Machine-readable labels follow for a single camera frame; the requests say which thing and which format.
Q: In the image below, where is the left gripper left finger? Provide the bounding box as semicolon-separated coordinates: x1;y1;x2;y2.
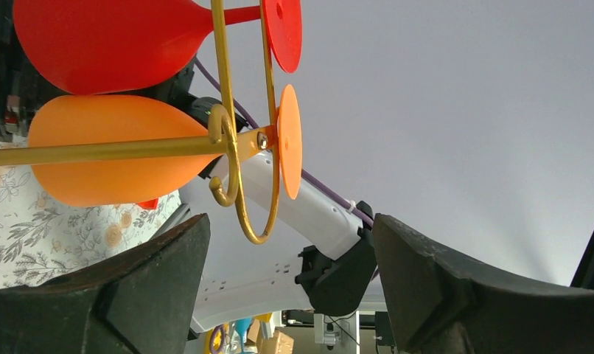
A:
0;214;211;353

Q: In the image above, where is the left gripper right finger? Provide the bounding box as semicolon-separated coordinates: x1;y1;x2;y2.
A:
373;214;594;353

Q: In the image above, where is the gold wire glass rack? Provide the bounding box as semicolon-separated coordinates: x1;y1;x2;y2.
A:
0;1;279;245

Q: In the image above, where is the orange plastic wine glass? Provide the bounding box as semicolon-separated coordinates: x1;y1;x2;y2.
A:
28;86;302;207

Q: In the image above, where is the red plastic wine glass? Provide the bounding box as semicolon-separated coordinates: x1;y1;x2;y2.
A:
13;0;303;95

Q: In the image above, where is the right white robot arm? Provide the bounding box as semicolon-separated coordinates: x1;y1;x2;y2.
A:
185;58;378;333

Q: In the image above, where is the red curved piece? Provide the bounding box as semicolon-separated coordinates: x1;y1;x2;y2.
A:
136;198;159;210

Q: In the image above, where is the floral table mat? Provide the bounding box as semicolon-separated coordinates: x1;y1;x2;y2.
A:
0;166;181;288

